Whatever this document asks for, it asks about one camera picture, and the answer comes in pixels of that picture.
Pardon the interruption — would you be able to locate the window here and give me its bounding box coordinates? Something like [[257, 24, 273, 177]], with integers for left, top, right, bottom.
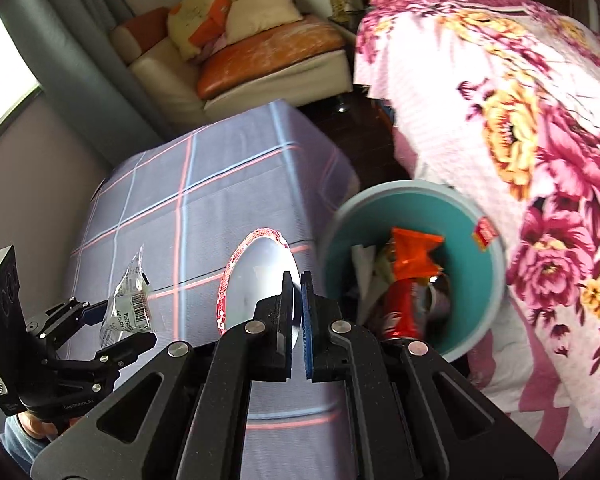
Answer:
[[0, 5, 43, 156]]

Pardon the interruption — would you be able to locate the orange seat cushion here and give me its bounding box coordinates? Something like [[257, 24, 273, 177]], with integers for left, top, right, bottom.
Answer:
[[196, 15, 345, 100]]

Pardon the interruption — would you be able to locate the clear plastic wrapper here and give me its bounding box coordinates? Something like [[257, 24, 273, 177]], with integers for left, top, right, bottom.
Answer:
[[99, 245, 157, 348]]

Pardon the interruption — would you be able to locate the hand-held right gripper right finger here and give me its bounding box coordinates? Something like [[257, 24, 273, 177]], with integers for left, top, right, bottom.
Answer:
[[300, 270, 561, 480]]

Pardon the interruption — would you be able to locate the beige pillow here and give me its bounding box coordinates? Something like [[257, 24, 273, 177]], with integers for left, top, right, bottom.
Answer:
[[224, 0, 305, 43]]

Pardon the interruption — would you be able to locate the pink white bed sheet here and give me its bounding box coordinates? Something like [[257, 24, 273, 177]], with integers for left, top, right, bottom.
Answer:
[[460, 320, 581, 466]]

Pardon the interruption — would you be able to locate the pink floral blanket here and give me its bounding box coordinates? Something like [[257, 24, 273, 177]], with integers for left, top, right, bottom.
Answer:
[[354, 0, 600, 461]]

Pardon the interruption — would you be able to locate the yellow orange plush pillow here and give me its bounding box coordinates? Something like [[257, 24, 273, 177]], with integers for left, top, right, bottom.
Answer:
[[167, 0, 241, 63]]

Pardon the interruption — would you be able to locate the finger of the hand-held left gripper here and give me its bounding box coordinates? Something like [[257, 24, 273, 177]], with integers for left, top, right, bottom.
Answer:
[[92, 334, 157, 377], [27, 297, 108, 346]]

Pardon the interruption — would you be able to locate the person's left hand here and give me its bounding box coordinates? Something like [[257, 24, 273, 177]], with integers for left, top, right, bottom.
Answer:
[[19, 410, 83, 441]]

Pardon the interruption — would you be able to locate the person's left forearm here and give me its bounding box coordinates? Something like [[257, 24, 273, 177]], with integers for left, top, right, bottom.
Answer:
[[2, 415, 51, 476]]

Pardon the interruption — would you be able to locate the grey curtain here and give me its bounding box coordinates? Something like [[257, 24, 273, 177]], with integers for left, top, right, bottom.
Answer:
[[2, 0, 166, 161]]

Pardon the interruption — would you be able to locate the orange snack wrapper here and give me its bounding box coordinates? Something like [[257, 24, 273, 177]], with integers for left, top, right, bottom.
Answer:
[[387, 227, 443, 281]]

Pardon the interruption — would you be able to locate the red soda can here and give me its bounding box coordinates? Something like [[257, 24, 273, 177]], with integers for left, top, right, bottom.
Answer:
[[380, 272, 451, 343]]

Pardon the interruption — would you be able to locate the silver foil lid red rim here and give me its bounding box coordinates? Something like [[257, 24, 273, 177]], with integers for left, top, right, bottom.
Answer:
[[214, 228, 301, 353]]

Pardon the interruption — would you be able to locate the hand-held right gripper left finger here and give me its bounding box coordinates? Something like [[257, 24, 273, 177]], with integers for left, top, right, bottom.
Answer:
[[30, 270, 296, 480]]

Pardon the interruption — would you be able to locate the teal trash bin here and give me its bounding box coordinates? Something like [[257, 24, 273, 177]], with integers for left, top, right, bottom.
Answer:
[[321, 180, 507, 363]]

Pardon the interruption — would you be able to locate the cream leather sofa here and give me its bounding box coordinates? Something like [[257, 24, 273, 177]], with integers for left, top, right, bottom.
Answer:
[[111, 0, 353, 131]]

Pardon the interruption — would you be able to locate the nightstand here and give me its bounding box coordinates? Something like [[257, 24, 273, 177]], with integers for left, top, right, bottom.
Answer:
[[330, 0, 376, 26]]

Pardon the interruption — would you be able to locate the grey plaid tablecloth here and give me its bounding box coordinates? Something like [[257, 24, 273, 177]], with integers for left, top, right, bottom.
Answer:
[[62, 100, 361, 480]]

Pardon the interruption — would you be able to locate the white paper scrap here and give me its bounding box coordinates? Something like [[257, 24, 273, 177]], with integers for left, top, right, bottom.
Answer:
[[350, 244, 396, 321]]

